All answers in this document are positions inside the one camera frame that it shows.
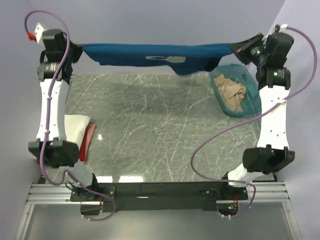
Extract beige garment in bin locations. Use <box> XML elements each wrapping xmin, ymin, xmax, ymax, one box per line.
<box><xmin>213</xmin><ymin>74</ymin><xmax>247</xmax><ymax>112</ymax></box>

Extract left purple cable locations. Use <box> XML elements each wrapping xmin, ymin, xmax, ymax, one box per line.
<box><xmin>24</xmin><ymin>9</ymin><xmax>117</xmax><ymax>222</ymax></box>

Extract blue t-shirt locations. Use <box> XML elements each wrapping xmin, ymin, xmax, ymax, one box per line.
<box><xmin>83</xmin><ymin>43</ymin><xmax>233</xmax><ymax>76</ymax></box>

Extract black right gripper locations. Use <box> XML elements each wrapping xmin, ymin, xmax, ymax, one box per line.
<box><xmin>228</xmin><ymin>33</ymin><xmax>269</xmax><ymax>68</ymax></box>

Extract white folded t-shirt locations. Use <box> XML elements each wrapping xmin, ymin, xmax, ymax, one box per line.
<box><xmin>64</xmin><ymin>114</ymin><xmax>91</xmax><ymax>149</ymax></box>

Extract black base beam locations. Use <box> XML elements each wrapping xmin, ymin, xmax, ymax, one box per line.
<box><xmin>70</xmin><ymin>181</ymin><xmax>249</xmax><ymax>213</ymax></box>

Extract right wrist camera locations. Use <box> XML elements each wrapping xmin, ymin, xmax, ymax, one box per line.
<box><xmin>274</xmin><ymin>24</ymin><xmax>288</xmax><ymax>33</ymax></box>

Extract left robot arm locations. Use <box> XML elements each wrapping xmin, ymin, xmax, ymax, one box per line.
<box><xmin>28</xmin><ymin>27</ymin><xmax>100</xmax><ymax>201</ymax></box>

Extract purple cable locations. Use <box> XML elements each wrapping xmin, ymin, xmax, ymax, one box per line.
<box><xmin>24</xmin><ymin>9</ymin><xmax>117</xmax><ymax>222</ymax></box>
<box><xmin>190</xmin><ymin>26</ymin><xmax>319</xmax><ymax>220</ymax></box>

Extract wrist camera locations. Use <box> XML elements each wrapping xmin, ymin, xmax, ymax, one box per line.
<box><xmin>27</xmin><ymin>22</ymin><xmax>47</xmax><ymax>46</ymax></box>
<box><xmin>274</xmin><ymin>24</ymin><xmax>288</xmax><ymax>33</ymax></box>

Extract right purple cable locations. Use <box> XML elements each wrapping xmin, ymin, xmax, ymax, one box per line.
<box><xmin>190</xmin><ymin>26</ymin><xmax>319</xmax><ymax>220</ymax></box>

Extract red folded t-shirt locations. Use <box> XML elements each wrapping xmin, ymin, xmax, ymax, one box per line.
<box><xmin>28</xmin><ymin>123</ymin><xmax>96</xmax><ymax>169</ymax></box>

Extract teal plastic bin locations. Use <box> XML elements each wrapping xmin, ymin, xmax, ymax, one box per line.
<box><xmin>209</xmin><ymin>64</ymin><xmax>261</xmax><ymax>117</ymax></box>

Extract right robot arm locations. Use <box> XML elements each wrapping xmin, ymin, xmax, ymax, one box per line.
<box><xmin>219</xmin><ymin>32</ymin><xmax>295</xmax><ymax>200</ymax></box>

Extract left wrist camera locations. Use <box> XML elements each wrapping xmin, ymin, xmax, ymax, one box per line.
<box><xmin>27</xmin><ymin>22</ymin><xmax>47</xmax><ymax>46</ymax></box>

